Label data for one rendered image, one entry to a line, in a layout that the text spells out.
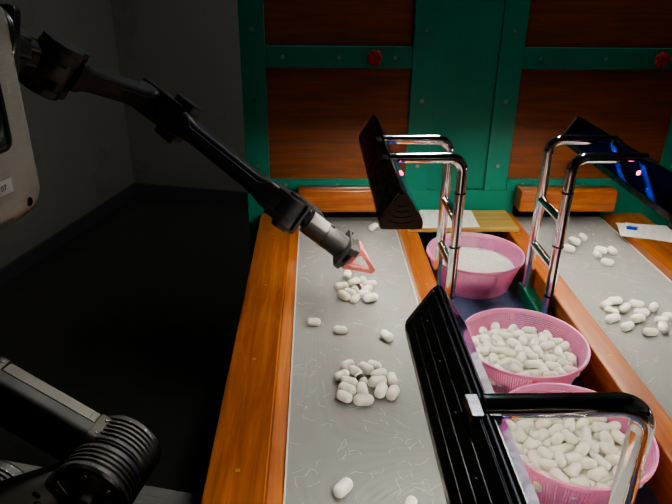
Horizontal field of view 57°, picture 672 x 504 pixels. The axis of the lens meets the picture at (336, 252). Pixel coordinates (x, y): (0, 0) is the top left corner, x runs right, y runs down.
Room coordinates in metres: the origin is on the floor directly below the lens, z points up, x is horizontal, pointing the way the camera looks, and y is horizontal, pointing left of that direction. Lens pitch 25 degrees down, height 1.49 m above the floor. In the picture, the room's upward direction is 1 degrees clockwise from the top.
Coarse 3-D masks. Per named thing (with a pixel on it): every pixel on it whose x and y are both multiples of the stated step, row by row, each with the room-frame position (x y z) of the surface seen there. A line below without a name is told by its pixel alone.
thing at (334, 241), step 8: (328, 232) 1.30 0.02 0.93; (336, 232) 1.31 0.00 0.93; (352, 232) 1.37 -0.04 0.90; (328, 240) 1.29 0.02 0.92; (336, 240) 1.30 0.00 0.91; (344, 240) 1.30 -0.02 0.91; (352, 240) 1.31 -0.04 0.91; (328, 248) 1.29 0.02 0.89; (336, 248) 1.29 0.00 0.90; (344, 248) 1.29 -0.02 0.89; (352, 248) 1.27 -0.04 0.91; (336, 256) 1.30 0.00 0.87; (344, 256) 1.27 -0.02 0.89; (336, 264) 1.27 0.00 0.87
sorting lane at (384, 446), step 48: (384, 240) 1.69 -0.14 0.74; (384, 288) 1.39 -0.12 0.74; (336, 336) 1.17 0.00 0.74; (336, 384) 0.99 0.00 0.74; (288, 432) 0.85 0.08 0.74; (336, 432) 0.86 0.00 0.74; (384, 432) 0.86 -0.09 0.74; (288, 480) 0.75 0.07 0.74; (336, 480) 0.75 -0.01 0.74; (384, 480) 0.75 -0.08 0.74; (432, 480) 0.75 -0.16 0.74
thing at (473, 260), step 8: (464, 248) 1.65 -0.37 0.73; (472, 248) 1.65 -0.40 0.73; (464, 256) 1.60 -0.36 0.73; (472, 256) 1.59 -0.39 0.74; (480, 256) 1.59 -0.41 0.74; (488, 256) 1.60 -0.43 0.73; (496, 256) 1.61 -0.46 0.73; (504, 256) 1.60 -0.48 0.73; (464, 264) 1.54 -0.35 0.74; (472, 264) 1.54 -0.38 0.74; (480, 264) 1.54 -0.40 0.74; (488, 264) 1.56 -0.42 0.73; (496, 264) 1.54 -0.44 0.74; (504, 264) 1.56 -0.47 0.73; (512, 264) 1.56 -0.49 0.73; (488, 272) 1.50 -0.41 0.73; (464, 280) 1.46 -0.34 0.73; (480, 288) 1.45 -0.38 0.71
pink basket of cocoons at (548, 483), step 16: (544, 384) 0.96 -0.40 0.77; (560, 384) 0.96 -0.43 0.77; (624, 432) 0.87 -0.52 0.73; (656, 448) 0.79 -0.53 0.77; (656, 464) 0.76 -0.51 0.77; (544, 480) 0.74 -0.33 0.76; (544, 496) 0.75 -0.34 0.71; (560, 496) 0.73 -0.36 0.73; (576, 496) 0.72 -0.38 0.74; (592, 496) 0.71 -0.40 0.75; (608, 496) 0.71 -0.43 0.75
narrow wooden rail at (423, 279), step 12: (408, 240) 1.63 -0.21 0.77; (420, 240) 1.64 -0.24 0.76; (408, 252) 1.55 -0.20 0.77; (420, 252) 1.55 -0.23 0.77; (408, 264) 1.50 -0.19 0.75; (420, 264) 1.48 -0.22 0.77; (420, 276) 1.41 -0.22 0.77; (432, 276) 1.41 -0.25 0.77; (420, 288) 1.35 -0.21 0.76; (420, 300) 1.29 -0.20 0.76
